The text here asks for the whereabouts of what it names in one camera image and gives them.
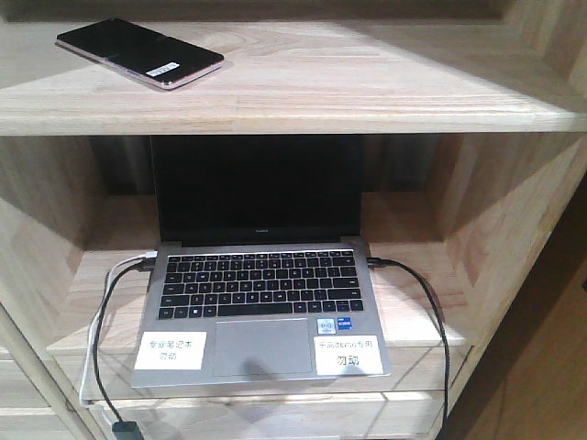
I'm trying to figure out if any black foldable phone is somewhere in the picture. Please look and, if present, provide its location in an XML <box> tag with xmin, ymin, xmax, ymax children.
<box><xmin>56</xmin><ymin>18</ymin><xmax>224</xmax><ymax>90</ymax></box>

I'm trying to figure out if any black laptop cable left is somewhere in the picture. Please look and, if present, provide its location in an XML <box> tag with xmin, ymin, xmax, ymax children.
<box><xmin>94</xmin><ymin>261</ymin><xmax>155</xmax><ymax>440</ymax></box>

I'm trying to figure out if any white laptop cable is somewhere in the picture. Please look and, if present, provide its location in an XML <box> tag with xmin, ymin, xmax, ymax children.
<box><xmin>78</xmin><ymin>250</ymin><xmax>158</xmax><ymax>409</ymax></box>

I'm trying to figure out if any wooden shelf unit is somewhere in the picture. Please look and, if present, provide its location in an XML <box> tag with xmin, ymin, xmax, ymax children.
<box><xmin>1</xmin><ymin>1</ymin><xmax>586</xmax><ymax>439</ymax></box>

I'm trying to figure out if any white note card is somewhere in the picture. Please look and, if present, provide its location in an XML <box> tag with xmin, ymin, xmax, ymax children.
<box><xmin>134</xmin><ymin>332</ymin><xmax>206</xmax><ymax>370</ymax></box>

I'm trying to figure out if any white label card right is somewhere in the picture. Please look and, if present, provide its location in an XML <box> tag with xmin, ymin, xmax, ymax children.
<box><xmin>314</xmin><ymin>335</ymin><xmax>384</xmax><ymax>376</ymax></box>

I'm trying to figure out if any black laptop cable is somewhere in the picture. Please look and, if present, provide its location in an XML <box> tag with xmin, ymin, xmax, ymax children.
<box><xmin>366</xmin><ymin>258</ymin><xmax>451</xmax><ymax>440</ymax></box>
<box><xmin>94</xmin><ymin>261</ymin><xmax>155</xmax><ymax>440</ymax></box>

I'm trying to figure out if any grey laptop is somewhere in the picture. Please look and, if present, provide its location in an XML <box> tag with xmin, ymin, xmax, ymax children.
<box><xmin>131</xmin><ymin>134</ymin><xmax>390</xmax><ymax>388</ymax></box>

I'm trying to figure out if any black laptop cable right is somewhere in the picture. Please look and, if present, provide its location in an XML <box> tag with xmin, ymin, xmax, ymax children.
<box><xmin>366</xmin><ymin>258</ymin><xmax>451</xmax><ymax>440</ymax></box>

